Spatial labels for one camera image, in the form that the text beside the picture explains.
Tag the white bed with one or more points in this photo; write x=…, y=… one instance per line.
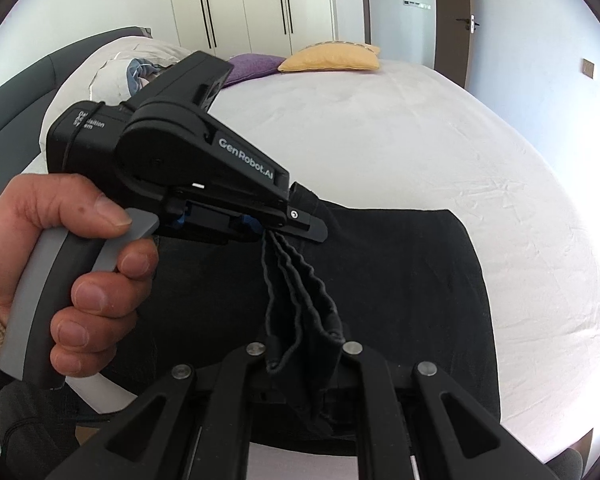
x=380, y=135

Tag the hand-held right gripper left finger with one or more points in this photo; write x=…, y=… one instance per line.
x=240, y=375

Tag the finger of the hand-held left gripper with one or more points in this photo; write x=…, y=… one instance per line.
x=307, y=225
x=304, y=197

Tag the yellow cushion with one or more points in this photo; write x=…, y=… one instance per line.
x=330, y=57

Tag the rolled white duvet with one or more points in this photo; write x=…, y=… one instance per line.
x=130, y=67

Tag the dark brown door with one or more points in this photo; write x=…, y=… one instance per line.
x=450, y=45

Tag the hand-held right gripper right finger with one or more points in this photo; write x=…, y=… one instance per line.
x=370, y=380

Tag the wall switch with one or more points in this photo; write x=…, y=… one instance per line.
x=588, y=68

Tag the person's dark clothing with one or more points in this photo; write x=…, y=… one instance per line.
x=25, y=430

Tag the cream wardrobe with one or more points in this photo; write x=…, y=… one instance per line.
x=250, y=0

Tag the black pants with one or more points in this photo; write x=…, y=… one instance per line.
x=405, y=285

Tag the grey padded headboard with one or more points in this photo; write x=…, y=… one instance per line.
x=10, y=105

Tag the person's left hand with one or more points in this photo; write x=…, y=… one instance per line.
x=30, y=210

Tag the purple cushion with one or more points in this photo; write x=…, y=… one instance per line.
x=252, y=67

